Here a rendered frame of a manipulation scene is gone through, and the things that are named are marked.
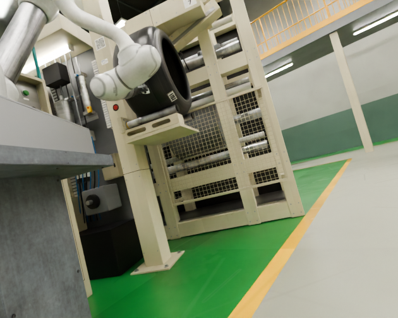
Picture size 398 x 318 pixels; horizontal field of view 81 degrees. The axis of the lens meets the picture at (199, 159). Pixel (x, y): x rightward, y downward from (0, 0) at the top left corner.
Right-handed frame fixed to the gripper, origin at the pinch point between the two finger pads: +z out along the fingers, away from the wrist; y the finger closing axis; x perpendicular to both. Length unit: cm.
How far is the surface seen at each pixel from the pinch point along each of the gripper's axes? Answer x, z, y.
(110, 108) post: -1.0, 19.8, 36.0
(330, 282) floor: 93, -43, -62
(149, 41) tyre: -24.0, 7.1, -8.5
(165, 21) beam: -51, 59, -8
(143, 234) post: 82, 0, 34
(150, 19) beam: -57, 60, 3
